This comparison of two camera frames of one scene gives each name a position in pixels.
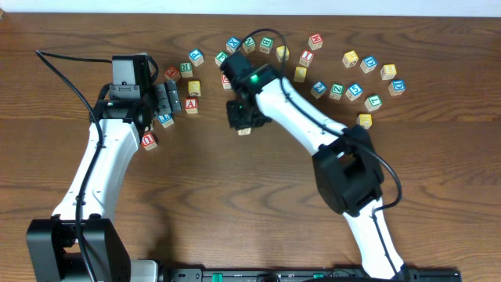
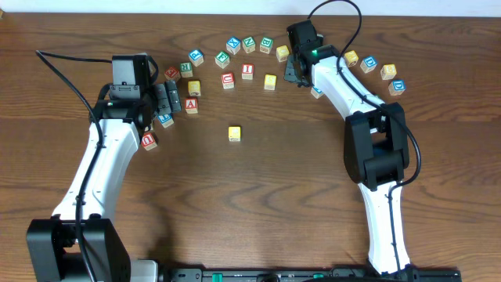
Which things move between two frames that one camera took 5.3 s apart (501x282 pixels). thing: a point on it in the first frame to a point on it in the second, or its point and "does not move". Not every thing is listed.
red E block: [172, 73] does not move
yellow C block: [245, 131] to [234, 133]
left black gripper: [160, 99] does not move
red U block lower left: [149, 141] does not move
